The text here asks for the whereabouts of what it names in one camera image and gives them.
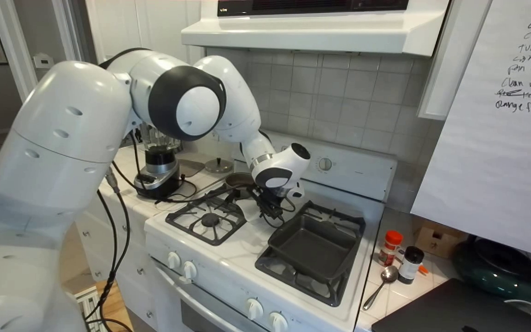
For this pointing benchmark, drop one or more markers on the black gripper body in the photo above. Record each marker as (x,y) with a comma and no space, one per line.
(272,198)

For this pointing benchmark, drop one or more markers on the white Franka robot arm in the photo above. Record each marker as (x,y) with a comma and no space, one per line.
(64,172)

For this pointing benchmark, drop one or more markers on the dark grey baking tray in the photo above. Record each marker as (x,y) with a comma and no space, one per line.
(318,246)

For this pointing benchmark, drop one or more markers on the black griddle pan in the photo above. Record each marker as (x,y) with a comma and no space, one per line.
(278,264)

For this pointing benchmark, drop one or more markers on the white gas stove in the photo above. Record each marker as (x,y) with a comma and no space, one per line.
(241,259)

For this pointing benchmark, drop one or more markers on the black stove grate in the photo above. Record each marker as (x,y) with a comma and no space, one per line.
(208,218)

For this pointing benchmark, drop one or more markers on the white stove knob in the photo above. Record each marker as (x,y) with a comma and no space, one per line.
(278,322)
(254,307)
(189,270)
(174,259)

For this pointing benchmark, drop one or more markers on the red lid spice jar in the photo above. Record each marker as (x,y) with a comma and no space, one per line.
(392,246)

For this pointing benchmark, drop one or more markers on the glass blender jar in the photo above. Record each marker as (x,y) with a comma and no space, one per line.
(160,145)

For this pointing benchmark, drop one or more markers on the black lid spice jar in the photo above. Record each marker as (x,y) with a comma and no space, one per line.
(410,264)

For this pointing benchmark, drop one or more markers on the white range hood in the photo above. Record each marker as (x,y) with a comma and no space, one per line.
(314,28)

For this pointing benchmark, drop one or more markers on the dark green bowl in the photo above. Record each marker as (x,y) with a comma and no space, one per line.
(499,274)

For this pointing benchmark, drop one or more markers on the large handwritten paper sheet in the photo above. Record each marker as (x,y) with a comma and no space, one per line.
(499,135)

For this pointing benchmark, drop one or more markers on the white wall thermostat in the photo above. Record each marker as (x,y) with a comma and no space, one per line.
(43,62)

